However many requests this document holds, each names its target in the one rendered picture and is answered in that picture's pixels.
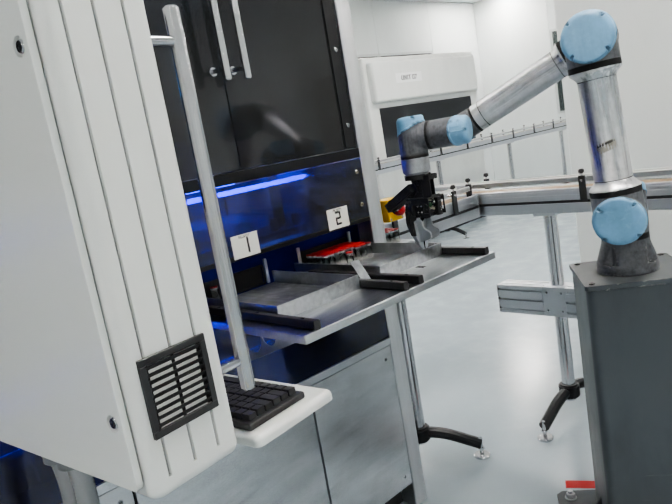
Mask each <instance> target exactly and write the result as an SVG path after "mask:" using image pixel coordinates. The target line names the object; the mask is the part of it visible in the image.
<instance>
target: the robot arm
mask: <svg viewBox="0 0 672 504"><path fill-rule="evenodd" d="M618 40H619V32H618V28H617V26H616V23H615V21H614V19H613V18H612V17H611V16H610V15H609V14H608V13H606V12H605V11H602V10H599V9H587V10H583V11H581V12H578V13H577V14H575V15H573V16H572V17H571V18H570V19H569V20H568V21H567V22H566V24H565V25H564V27H563V29H562V32H561V35H560V41H558V42H557V43H555V44H554V47H553V50H552V51H551V52H549V53H548V54H546V55H545V56H543V57H542V58H540V59H539V60H537V61H536V62H534V63H533V64H532V65H530V66H529V67H527V68H526V69H524V70H523V71H521V72H520V73H518V74H517V75H515V76H514V77H512V78H511V79H509V80H508V81H507V82H505V83H504V84H502V85H501V86H499V87H498V88H496V89H495V90H493V91H492V92H490V93H489V94H487V95H486V96H485V97H483V98H482V99H480V100H479V101H477V102H476V103H474V104H473V105H471V106H470V107H468V108H467V109H465V110H464V111H462V112H461V113H459V114H458V115H454V116H451V117H446V118H441V119H435V120H429V121H425V120H424V118H423V115H421V114H420V115H414V116H408V117H402V118H399V119H398V120H397V121H396V127H397V137H398V143H399V150H400V156H401V164H402V171H403V174H404V175H405V176H404V178H405V181H411V183H412V184H408V185H407V186H406V187H405V188H403V189H402V190H401V191H400V192H399V193H398V194H397V195H396V196H395V197H394V198H392V199H391V200H390V201H388V202H387V204H386V205H385V208H386V210H387V211H388V213H391V212H393V213H395V212H397V211H399V210H400V209H401V208H402V207H403V206H404V205H405V215H406V224H407V227H408V229H409V232H410V234H411V236H413V238H414V240H415V242H416V243H417V245H418V246H419V247H420V248H421V250H422V249H424V248H427V247H428V243H429V239H432V238H435V237H437V236H439V235H440V230H439V229H438V228H436V227H435V226H433V223H432V219H431V216H434V215H441V214H443V213H444V212H446V208H445V201H444V194H443V193H442V194H440V193H438V194H436V192H435V185H434V178H437V173H431V172H429V171H430V170H431V167H430V160H429V152H428V150H429V149H437V148H444V147H450V146H461V145H463V144H468V143H470V142H471V140H472V139H473V138H474V137H475V136H476V135H477V134H479V133H480V132H482V131H483V130H485V129H486V128H488V127H489V126H491V125H492V124H494V123H495V122H497V121H498V120H500V119H502V118H503V117H505V116H506V115H508V114H509V113H511V112H512V111H514V110H515V109H517V108H519V107H520V106H522V105H523V104H525V103H526V102H528V101H529V100H531V99H532V98H534V97H536V96H537V95H539V94H540V93H542V92H543V91H545V90H546V89H548V88H549V87H551V86H553V85H554V84H556V83H557V82H559V81H560V80H562V79H563V78H565V77H566V76H569V78H570V79H572V80H573V81H575V82H576V83H577V87H578V93H579V98H580V104H581V110H582V116H583V121H584V127H585V133H586V139H587V144H588V150H589V156H590V162H591V167H592V173H593V179H594V185H593V186H592V187H591V189H590V190H589V195H590V201H591V207H592V213H593V214H592V227H593V229H594V231H595V233H596V234H597V236H598V237H599V238H600V239H601V246H600V250H599V254H598V258H597V262H596V267H597V272H598V273H599V274H601V275H606V276H615V277H627V276H638V275H644V274H649V273H652V272H655V271H657V270H659V269H660V260H659V257H658V255H657V253H656V250H655V248H654V246H653V244H652V242H651V239H650V232H649V219H648V207H647V195H646V194H647V189H646V186H645V183H644V182H643V181H640V180H638V179H637V178H635V177H634V176H633V171H632V165H631V159H630V153H629V147H628V141H627V135H626V129H625V123H624V117H623V111H622V105H621V99H620V93H619V86H618V80H617V71H618V70H619V68H620V67H621V65H622V59H621V53H620V47H619V41H618ZM441 199H443V206H444V208H442V202H441ZM417 218H420V219H418V220H416V219H417Z"/></svg>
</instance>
